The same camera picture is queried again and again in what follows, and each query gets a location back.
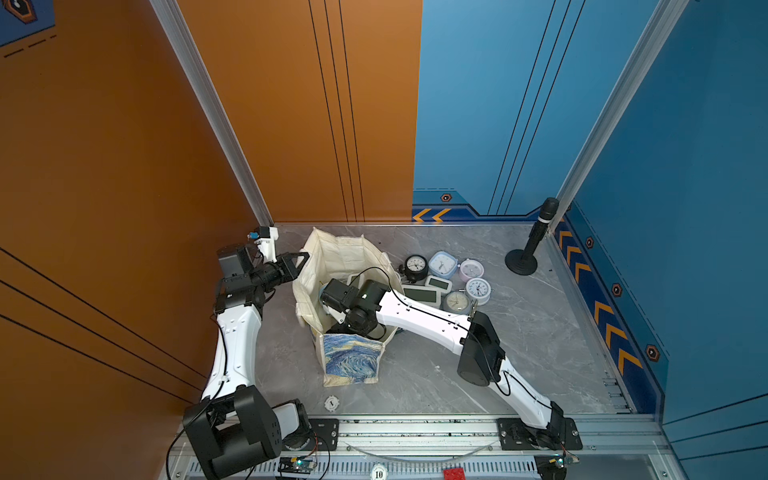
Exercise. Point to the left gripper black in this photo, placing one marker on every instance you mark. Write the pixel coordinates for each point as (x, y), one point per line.
(290, 272)

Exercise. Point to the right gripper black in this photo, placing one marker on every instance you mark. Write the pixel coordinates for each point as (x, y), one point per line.
(334, 330)

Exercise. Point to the cream canvas bag starry print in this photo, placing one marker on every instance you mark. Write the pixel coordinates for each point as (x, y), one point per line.
(346, 358)

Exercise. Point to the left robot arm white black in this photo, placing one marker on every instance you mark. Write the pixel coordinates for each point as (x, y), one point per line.
(233, 428)

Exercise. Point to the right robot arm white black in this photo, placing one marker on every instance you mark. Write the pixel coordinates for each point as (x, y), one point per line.
(473, 338)

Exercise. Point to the large white digital clock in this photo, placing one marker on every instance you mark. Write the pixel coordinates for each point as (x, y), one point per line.
(423, 294)

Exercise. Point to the black round alarm clock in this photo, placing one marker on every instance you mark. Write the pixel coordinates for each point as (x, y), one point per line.
(414, 268)

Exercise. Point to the small white digital clock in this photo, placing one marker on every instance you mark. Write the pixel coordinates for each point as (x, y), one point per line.
(444, 286)

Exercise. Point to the light blue square alarm clock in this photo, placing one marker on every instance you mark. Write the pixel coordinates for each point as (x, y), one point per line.
(443, 265)

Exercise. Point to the pink round alarm clock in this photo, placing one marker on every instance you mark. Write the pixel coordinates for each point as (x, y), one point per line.
(470, 269)

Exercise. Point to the white round alarm clock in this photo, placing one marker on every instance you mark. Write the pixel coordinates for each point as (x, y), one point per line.
(479, 289)

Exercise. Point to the white round marker left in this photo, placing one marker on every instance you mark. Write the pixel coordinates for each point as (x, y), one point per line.
(331, 403)

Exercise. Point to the white round number tag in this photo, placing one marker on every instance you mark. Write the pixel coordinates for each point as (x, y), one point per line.
(379, 472)

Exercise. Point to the black microphone on stand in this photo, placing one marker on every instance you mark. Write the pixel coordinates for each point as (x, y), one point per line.
(523, 261)

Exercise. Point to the green circuit board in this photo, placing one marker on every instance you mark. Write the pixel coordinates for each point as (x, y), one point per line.
(296, 467)

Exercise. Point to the red block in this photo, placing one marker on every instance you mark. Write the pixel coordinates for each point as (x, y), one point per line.
(455, 473)

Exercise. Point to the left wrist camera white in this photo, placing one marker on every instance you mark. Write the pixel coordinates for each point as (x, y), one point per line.
(265, 238)

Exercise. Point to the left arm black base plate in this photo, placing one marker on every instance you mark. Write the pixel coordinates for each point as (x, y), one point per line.
(318, 433)

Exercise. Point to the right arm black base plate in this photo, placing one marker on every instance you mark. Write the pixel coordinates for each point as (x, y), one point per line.
(515, 435)

